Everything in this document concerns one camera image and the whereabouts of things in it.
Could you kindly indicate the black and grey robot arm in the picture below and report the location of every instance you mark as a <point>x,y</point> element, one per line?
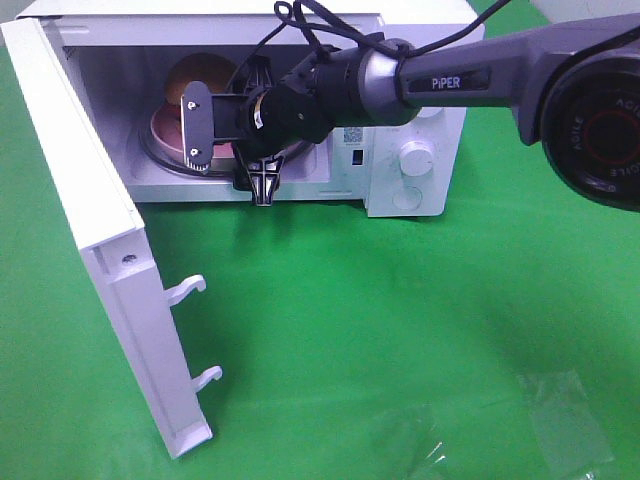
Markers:
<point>573,88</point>

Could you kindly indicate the white microwave knob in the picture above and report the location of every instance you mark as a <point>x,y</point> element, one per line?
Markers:
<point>429,112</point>
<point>416,158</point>

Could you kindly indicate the round microwave door button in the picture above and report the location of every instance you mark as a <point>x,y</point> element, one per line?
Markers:
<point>407,198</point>

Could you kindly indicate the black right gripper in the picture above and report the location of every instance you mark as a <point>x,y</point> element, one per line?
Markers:
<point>234,123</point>

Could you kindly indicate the pink round plate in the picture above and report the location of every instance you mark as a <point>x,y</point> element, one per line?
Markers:
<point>166,140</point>

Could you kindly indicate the clear tape patch right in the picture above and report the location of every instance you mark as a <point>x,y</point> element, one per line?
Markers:
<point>571,441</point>

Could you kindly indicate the burger with lettuce and tomato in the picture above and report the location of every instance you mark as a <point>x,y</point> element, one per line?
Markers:
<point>213,70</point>

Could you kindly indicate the white microwave oven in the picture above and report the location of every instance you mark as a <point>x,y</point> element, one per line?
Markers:
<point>93,73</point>

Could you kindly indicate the white microwave door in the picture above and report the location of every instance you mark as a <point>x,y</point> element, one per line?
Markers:
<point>110,236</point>

